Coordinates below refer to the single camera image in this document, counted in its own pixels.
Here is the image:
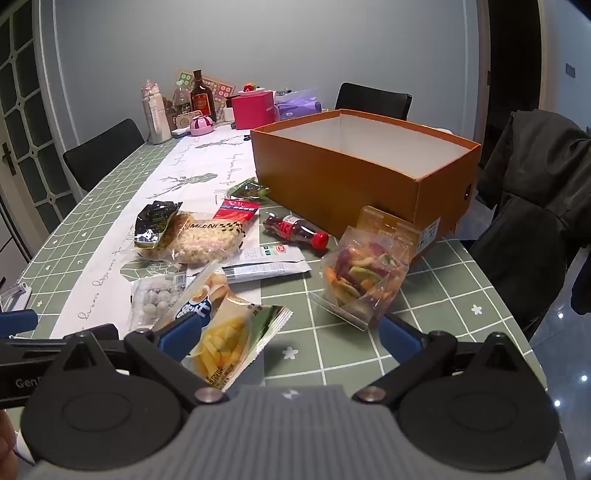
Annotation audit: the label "white flat snack packet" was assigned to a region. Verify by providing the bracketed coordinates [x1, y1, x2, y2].
[221, 246, 311, 284]

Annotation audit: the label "dotted sticker sheets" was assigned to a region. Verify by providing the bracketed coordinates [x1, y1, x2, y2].
[176, 70, 237, 109]

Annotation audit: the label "purple tissue pack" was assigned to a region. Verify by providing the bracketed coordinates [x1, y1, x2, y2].
[273, 88, 323, 121]

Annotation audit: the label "clear plastic bottle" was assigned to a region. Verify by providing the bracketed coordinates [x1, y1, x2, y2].
[172, 81, 190, 114]

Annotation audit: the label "chocolate candy bottle red cap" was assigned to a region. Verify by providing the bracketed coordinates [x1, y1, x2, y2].
[263, 213, 330, 251]

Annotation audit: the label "yellow fries snack packet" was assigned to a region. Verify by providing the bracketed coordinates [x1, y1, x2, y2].
[178, 272, 294, 394]

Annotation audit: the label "red snack packet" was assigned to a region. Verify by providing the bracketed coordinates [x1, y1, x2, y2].
[213, 198, 260, 223]

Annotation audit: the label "black gold snack packet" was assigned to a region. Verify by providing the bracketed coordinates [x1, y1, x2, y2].
[133, 200, 182, 250]

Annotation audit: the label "beige small radio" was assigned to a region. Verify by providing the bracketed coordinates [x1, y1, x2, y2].
[170, 111, 195, 134]

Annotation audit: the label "pink white drinking bottle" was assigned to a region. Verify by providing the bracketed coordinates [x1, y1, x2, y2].
[141, 79, 172, 145]

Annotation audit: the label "dark jacket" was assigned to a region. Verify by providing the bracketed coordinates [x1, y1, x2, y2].
[465, 109, 591, 343]

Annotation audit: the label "brown glass bottle red label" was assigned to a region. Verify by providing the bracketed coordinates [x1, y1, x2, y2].
[190, 69, 217, 121]

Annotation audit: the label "green snack packet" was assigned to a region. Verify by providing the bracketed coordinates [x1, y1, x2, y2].
[229, 177, 270, 200]

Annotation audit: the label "green grid tablecloth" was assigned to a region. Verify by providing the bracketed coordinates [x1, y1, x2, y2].
[0, 108, 574, 386]

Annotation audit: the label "pink box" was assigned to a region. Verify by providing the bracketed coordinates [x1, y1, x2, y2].
[231, 90, 276, 131]

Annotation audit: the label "clear bag of round candies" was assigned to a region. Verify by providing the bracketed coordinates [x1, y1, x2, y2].
[128, 272, 205, 331]

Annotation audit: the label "clear plastic clip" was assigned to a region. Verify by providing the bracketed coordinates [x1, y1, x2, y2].
[0, 282, 33, 311]

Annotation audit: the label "black chair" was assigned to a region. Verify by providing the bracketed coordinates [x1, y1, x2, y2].
[62, 119, 147, 193]
[334, 82, 413, 122]

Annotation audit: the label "white printed table runner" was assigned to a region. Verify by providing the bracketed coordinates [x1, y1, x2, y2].
[46, 122, 288, 343]

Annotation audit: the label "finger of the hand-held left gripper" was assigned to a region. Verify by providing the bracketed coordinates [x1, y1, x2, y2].
[0, 308, 39, 334]
[0, 323, 120, 366]

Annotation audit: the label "clear vegetable chips package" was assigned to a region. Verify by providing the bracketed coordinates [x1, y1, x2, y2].
[308, 206, 428, 332]

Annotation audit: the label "glass panel door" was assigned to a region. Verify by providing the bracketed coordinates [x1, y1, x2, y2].
[0, 0, 80, 288]

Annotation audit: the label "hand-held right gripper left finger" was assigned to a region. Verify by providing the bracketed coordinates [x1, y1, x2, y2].
[46, 313, 229, 404]

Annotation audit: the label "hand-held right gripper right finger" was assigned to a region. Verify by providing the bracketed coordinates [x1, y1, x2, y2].
[352, 313, 532, 404]

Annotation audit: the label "checkered puffed snack bag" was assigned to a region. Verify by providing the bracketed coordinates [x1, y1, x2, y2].
[139, 210, 247, 267]

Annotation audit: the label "orange cardboard box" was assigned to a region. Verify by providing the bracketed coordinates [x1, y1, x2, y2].
[250, 109, 482, 264]

